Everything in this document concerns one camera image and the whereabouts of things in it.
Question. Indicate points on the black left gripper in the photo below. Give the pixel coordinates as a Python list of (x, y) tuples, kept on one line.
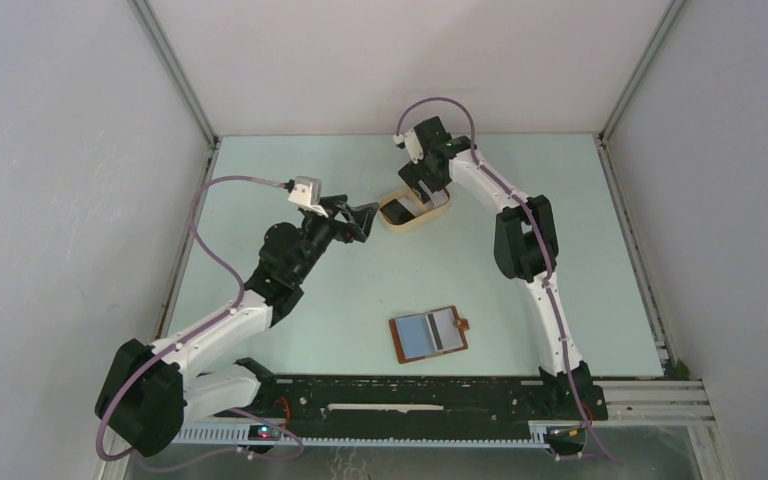
[(358, 218)]

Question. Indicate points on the brown leather card holder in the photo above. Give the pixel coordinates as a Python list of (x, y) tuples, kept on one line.
[(429, 334)]

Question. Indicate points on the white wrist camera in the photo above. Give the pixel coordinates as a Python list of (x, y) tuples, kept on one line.
[(409, 141), (304, 192)]

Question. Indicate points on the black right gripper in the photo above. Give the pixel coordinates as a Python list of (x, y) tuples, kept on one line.
[(413, 173)]

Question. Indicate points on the beige oval tray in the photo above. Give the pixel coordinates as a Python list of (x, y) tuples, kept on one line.
[(414, 204)]

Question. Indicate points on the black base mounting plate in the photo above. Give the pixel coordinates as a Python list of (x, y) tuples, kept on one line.
[(442, 406)]

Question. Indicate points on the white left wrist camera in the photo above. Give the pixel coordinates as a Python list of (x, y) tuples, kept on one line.
[(304, 192)]

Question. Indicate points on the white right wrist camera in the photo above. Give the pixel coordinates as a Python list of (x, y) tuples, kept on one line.
[(409, 141)]

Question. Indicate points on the white cable duct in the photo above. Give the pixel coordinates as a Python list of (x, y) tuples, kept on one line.
[(258, 434)]

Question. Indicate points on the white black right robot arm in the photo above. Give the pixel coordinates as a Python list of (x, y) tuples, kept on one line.
[(525, 246)]

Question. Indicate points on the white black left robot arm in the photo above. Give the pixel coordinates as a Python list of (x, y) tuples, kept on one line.
[(153, 390)]

